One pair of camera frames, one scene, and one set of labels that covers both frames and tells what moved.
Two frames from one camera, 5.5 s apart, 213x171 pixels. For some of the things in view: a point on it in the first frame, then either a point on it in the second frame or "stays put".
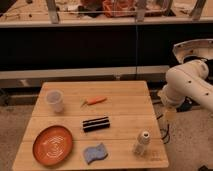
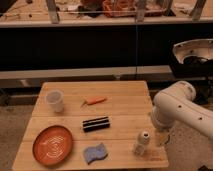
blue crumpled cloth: x=92 y=154 stays put
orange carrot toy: x=93 y=101 stays put
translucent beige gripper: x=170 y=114 → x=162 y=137
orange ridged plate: x=52 y=145 stays put
